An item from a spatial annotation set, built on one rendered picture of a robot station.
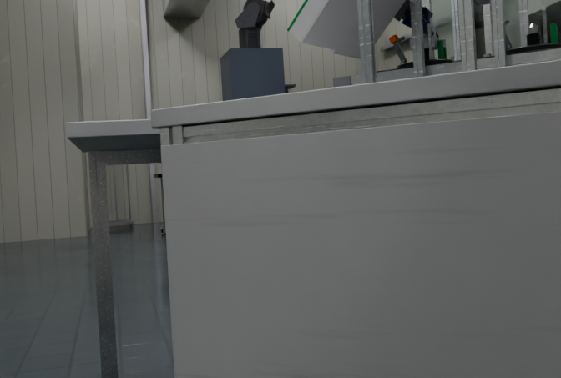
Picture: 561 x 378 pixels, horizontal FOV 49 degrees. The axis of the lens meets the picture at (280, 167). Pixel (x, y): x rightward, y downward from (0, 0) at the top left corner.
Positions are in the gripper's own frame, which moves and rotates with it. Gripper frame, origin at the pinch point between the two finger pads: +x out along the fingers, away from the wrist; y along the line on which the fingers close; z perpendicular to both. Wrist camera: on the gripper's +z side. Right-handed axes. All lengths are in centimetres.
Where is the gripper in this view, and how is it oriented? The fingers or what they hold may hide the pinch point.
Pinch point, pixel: (426, 27)
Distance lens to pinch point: 163.3
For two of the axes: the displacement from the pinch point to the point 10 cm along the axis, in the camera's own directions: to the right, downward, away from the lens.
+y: 4.7, -0.3, 8.8
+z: 6.5, -6.7, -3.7
